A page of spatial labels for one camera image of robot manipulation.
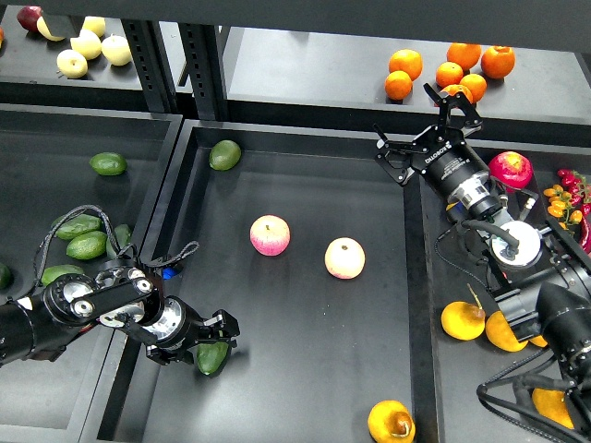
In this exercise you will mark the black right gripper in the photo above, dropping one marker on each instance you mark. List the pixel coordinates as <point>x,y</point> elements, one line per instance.
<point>447,162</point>

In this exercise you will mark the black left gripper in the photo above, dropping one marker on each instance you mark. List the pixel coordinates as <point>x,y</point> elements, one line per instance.
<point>176,331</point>

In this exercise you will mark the long green avocado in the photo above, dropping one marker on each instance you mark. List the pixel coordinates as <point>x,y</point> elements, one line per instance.
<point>210,356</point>

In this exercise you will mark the yellow pear under arm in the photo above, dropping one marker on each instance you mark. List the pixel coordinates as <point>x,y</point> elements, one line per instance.
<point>500,334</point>

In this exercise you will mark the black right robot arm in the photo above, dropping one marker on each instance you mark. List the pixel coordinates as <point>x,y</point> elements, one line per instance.
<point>483,230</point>

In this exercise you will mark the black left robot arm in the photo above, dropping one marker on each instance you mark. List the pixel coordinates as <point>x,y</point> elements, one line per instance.
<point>126,294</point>

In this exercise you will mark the dark green avocado upright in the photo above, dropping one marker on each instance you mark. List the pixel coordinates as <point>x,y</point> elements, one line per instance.
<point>122,234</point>

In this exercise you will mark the green avocado left group middle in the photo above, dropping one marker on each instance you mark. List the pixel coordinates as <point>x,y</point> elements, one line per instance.
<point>87,246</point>

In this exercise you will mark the green avocado group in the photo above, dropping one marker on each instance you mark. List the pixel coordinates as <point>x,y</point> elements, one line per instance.
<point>78,225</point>
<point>50,274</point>
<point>87,246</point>

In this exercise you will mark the green avocado left group lower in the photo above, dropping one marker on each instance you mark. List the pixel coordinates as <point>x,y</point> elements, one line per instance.
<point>50,274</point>

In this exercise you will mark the green avocado left group top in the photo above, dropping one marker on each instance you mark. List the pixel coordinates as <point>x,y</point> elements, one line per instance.
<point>78,225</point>

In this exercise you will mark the green avocado at tray corner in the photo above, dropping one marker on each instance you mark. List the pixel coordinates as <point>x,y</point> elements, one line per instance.
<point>225,155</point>

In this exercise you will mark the yellow pear with stem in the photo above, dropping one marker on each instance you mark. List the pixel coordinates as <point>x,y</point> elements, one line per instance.
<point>462,320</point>

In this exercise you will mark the green avocado upper left tray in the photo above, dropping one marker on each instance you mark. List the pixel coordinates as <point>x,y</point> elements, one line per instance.
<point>108,163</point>

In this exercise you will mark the dark avocado left edge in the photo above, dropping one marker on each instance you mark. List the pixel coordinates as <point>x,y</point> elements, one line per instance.
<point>6,277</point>

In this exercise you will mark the orange front lowest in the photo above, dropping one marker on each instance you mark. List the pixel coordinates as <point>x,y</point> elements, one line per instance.
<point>454,89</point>

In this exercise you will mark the orange lower left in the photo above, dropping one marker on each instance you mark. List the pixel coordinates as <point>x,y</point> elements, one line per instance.
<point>398,85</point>

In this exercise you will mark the small orange middle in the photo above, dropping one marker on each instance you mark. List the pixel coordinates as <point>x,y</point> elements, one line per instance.
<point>448,73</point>

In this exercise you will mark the orange right middle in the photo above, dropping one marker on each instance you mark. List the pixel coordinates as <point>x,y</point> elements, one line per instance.
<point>476,84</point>

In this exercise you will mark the orange top left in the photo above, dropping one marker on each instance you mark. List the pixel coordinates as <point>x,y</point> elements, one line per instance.
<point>407,60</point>

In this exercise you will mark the orange top middle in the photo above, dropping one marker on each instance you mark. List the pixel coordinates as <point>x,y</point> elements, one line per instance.
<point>465,55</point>

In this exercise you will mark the red apple right tray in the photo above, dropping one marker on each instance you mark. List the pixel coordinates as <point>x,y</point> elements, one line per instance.
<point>512,169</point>

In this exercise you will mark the orange top right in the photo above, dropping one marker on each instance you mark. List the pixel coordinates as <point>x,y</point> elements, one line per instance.
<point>498,61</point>

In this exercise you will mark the pink red apple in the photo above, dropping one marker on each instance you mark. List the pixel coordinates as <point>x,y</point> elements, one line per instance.
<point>270,235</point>

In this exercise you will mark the black centre tray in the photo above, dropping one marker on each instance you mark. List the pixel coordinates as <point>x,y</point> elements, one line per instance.
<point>315,352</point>

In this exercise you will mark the pale yellow pink apple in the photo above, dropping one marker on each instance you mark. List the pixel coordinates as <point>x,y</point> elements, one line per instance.
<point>344,258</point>

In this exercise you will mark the cherry tomato bunch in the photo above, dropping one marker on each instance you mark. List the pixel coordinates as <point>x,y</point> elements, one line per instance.
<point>569,198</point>

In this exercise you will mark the red chili pepper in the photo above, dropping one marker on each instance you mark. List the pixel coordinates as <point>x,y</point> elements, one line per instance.
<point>585,238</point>

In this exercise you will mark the black shelf upright right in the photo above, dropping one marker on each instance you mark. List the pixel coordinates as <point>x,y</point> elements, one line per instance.
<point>204,63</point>

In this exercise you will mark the black shelf upright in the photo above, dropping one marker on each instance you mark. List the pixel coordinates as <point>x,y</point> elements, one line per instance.
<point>147,48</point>
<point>204,63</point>

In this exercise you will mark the black shelf upright left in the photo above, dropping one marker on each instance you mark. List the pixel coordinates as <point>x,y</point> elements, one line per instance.
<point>147,48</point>

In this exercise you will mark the pale yellow apple right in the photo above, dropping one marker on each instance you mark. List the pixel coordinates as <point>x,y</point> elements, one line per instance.
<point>116,50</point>

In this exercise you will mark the pale yellow apple front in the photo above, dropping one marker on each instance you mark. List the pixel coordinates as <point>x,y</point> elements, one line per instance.
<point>72,64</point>

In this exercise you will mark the pale yellow apple middle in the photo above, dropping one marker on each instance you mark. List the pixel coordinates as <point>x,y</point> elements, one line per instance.
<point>88,44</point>

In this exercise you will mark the pale yellow apple back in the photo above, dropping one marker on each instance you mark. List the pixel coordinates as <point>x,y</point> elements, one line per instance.
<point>97,25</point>

